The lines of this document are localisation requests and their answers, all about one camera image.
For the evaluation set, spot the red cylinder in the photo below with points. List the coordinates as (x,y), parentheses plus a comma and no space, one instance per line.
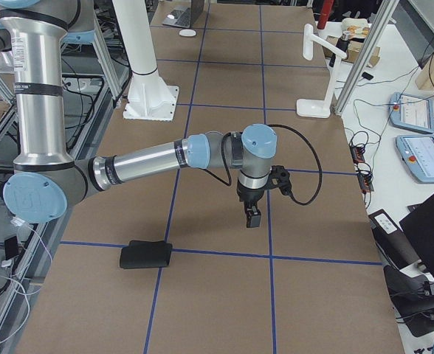
(324,14)

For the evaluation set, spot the aluminium frame post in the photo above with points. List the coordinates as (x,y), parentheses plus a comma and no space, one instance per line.
(381,20)

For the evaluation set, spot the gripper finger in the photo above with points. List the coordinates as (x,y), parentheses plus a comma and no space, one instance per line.
(256,218)
(248,214)

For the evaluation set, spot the grey laptop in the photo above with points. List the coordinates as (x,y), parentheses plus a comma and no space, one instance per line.
(184,16)

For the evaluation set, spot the black mouse pad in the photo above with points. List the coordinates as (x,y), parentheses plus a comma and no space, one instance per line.
(145,254)

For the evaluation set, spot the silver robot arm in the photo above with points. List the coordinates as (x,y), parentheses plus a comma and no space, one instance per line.
(47,180)

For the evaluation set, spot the white camera pillar base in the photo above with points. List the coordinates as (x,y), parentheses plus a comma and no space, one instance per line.
(149,97)

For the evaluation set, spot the white computer mouse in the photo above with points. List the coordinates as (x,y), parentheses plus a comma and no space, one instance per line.
(187,33)

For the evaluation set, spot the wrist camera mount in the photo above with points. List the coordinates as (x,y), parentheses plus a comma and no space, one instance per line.
(279,178)

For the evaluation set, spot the aluminium frame rack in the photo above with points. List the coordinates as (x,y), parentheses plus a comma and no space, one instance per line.
(26,250)

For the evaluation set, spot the cardboard box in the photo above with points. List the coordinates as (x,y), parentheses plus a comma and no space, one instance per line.
(353,52)

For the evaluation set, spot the blue teach pendant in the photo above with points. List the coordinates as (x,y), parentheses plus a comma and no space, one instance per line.
(411,113)
(417,152)

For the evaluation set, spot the black water bottle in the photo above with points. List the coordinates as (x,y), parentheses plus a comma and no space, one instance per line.
(342,44)

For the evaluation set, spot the near blue teach pendant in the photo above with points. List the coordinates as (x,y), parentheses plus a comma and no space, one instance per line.
(417,152)

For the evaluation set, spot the far blue teach pendant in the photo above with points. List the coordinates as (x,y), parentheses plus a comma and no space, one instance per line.
(411,113)

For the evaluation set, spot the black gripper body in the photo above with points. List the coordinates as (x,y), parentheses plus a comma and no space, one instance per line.
(249,195)

